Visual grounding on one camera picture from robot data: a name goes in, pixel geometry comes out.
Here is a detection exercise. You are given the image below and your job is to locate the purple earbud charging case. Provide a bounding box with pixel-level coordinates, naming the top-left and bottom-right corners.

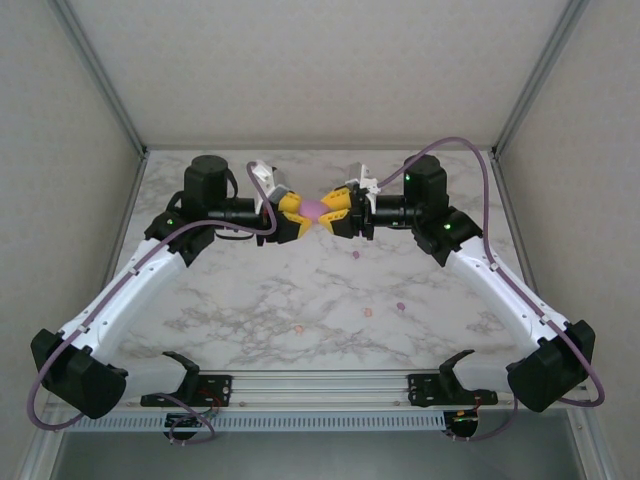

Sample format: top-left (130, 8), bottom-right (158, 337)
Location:
top-left (298, 198), bottom-right (331, 225)

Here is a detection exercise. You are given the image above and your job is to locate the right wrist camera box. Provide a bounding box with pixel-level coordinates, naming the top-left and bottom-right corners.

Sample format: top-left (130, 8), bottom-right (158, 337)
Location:
top-left (344, 161), bottom-right (384, 196)

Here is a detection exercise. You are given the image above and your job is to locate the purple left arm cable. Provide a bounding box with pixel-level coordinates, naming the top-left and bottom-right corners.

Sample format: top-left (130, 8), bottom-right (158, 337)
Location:
top-left (29, 162), bottom-right (279, 447)

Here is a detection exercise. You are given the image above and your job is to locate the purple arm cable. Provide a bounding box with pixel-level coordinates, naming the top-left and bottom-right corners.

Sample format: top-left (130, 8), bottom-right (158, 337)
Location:
top-left (29, 162), bottom-right (279, 447)
top-left (377, 136), bottom-right (606, 444)

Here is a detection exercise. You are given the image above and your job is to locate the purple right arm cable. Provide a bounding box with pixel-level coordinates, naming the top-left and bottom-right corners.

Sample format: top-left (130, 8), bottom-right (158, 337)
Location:
top-left (377, 136), bottom-right (606, 444)

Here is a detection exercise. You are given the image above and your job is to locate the aluminium table side rail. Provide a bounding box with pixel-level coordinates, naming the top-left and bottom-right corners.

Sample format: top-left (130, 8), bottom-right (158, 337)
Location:
top-left (491, 151), bottom-right (539, 301)
top-left (97, 149), bottom-right (151, 301)

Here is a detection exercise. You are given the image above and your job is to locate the aluminium mounting rail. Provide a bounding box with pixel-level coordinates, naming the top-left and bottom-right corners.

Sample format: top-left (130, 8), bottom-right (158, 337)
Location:
top-left (122, 368), bottom-right (594, 414)

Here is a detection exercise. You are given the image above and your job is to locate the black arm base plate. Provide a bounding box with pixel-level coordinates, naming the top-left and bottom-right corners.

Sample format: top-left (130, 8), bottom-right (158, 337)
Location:
top-left (407, 372), bottom-right (500, 406)
top-left (139, 374), bottom-right (235, 407)

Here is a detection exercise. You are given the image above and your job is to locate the aluminium frame post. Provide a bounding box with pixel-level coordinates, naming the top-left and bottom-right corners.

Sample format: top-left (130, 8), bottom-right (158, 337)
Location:
top-left (491, 0), bottom-right (592, 159)
top-left (48, 0), bottom-right (150, 157)

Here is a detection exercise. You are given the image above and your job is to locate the white slotted cable duct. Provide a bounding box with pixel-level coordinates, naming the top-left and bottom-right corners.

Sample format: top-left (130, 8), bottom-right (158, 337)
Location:
top-left (64, 412), bottom-right (447, 432)

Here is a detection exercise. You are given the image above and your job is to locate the aluminium frame leg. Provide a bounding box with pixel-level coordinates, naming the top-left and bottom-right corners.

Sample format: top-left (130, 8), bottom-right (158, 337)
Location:
top-left (19, 424), bottom-right (69, 480)
top-left (568, 409), bottom-right (617, 480)

